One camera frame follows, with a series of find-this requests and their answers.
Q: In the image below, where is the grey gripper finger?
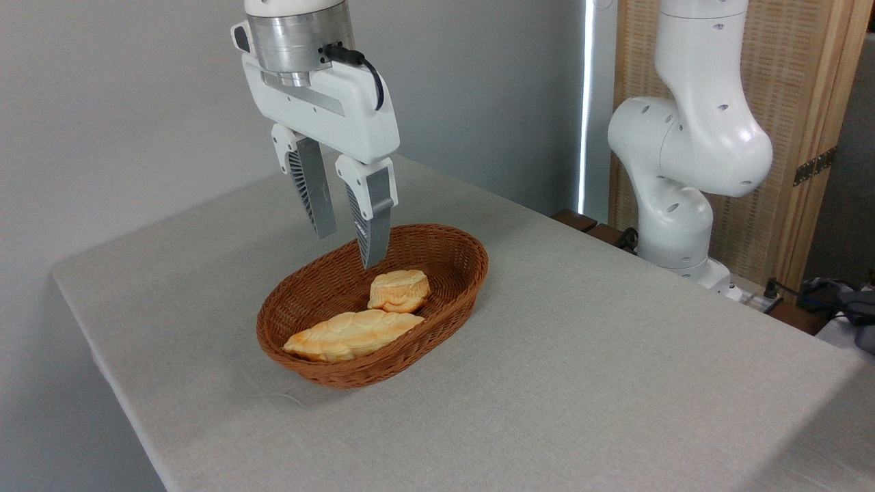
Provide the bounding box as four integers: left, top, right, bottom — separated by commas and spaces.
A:
271, 122, 338, 240
334, 154, 398, 270

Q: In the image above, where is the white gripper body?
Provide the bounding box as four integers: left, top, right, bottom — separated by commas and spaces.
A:
231, 20, 401, 165

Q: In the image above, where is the round bread roll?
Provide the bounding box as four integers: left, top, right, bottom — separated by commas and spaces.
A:
367, 269, 432, 314

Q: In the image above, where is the long braided bread loaf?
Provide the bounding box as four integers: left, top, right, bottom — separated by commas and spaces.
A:
282, 309, 426, 364

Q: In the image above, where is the brown wicker basket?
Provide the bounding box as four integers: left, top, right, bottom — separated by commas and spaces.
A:
256, 223, 489, 390

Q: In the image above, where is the dark brown wooden board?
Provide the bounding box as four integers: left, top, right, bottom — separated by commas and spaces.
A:
551, 208, 641, 255

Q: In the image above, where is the grey tablecloth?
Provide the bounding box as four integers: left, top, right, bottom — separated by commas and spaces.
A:
51, 154, 875, 492

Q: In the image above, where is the metal screen hinge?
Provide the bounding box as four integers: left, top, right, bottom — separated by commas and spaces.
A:
792, 146, 837, 187

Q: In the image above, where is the wooden rattan folding screen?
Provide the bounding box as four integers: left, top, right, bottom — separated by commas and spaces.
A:
608, 0, 875, 296

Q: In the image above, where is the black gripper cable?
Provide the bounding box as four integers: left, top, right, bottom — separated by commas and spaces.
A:
322, 42, 386, 112

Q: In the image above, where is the dark cable bundle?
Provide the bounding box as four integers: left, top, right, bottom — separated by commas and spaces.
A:
762, 273, 875, 356

